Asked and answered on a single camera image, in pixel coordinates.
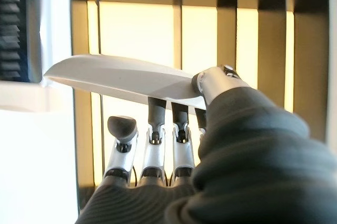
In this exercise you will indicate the right robot hand black glove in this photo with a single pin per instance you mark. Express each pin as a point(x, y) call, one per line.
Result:
point(250, 168)

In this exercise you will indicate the cream ceramic plate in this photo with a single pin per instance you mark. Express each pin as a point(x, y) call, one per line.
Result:
point(123, 79)

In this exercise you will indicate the black dish drying rack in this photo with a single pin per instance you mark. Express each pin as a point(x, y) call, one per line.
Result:
point(10, 37)

